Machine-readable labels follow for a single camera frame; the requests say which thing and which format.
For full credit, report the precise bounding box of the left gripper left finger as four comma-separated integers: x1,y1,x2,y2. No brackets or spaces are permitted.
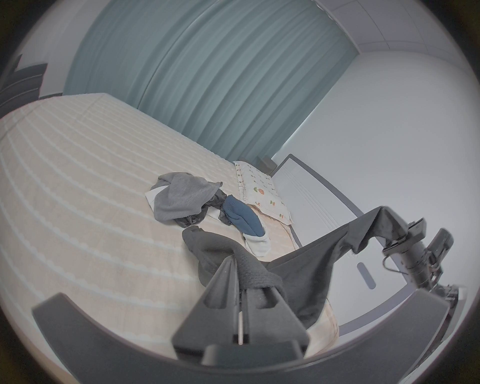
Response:
172,256,241,366

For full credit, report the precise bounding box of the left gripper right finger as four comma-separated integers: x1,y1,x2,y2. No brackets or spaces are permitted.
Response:
242,285,312,360

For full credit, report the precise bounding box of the black T-shirt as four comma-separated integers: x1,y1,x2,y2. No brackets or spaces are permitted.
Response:
182,205,411,330

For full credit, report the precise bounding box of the pile of clothes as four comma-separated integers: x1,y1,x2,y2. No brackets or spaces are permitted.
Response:
145,172,271,257

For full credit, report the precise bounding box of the bed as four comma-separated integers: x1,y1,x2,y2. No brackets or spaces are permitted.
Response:
0,93,424,376

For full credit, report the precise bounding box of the white printed pillow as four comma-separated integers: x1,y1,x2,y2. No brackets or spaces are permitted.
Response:
233,160,294,226

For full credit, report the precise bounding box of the blue-green curtain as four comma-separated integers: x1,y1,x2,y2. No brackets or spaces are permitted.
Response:
63,0,226,109
139,0,359,164

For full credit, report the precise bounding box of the black chest of drawers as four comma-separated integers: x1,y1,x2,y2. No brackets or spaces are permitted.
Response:
0,54,49,109

